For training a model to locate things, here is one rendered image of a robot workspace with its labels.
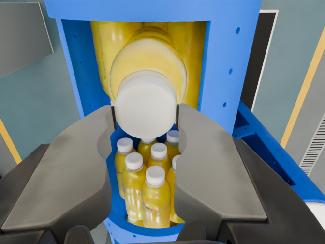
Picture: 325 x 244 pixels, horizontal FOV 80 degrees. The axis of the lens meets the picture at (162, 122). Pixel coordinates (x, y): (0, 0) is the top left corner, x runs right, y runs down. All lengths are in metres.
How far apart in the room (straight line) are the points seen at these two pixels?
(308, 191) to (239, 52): 0.70
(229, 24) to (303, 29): 1.53
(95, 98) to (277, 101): 1.61
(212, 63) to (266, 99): 1.59
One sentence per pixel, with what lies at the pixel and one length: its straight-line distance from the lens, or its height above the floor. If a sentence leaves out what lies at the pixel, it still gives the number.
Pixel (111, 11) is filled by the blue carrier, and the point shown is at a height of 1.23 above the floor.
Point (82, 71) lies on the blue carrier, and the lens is 0.39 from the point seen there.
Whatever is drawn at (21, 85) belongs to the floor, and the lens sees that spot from 1.83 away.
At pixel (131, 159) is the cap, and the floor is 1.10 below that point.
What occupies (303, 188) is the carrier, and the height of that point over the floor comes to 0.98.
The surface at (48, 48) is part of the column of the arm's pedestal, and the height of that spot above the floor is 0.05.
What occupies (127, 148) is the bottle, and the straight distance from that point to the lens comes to 0.49.
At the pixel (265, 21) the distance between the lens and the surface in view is 1.43.
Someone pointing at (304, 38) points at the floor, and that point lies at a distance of 1.77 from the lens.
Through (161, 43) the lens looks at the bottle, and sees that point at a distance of 0.16.
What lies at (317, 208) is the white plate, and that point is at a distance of 0.87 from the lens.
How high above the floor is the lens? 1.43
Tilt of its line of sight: 59 degrees down
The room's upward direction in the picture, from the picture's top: 177 degrees clockwise
